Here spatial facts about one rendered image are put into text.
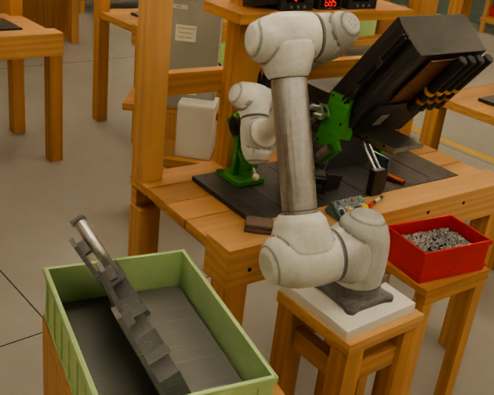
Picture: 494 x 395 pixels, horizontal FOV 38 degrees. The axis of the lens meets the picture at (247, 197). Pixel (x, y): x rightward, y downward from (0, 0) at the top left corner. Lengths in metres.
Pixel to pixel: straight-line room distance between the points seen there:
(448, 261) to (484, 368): 1.17
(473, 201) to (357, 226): 1.19
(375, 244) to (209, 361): 0.56
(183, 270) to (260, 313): 1.51
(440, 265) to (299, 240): 0.74
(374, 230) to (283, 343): 0.50
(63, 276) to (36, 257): 1.94
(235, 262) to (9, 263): 1.87
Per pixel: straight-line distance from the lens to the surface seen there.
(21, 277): 3.84
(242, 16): 2.62
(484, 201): 3.22
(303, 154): 1.96
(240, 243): 2.35
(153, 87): 2.64
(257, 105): 2.49
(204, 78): 2.85
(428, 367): 3.53
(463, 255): 2.60
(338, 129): 2.74
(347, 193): 2.84
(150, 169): 2.75
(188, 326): 2.03
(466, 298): 2.77
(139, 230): 2.85
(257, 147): 2.45
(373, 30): 9.23
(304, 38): 1.96
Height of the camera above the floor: 2.03
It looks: 25 degrees down
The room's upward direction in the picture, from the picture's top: 7 degrees clockwise
